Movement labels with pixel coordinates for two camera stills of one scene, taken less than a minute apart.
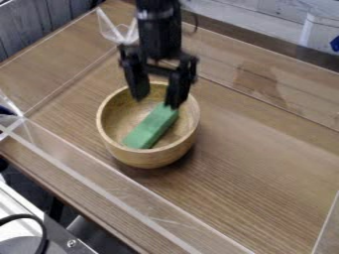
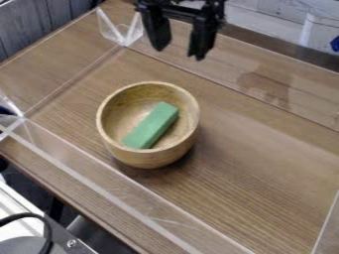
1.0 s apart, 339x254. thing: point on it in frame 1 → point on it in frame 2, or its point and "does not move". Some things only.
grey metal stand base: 62,241 does not move
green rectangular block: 157,121 does not move
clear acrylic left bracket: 10,115 does not move
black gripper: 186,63 → 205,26
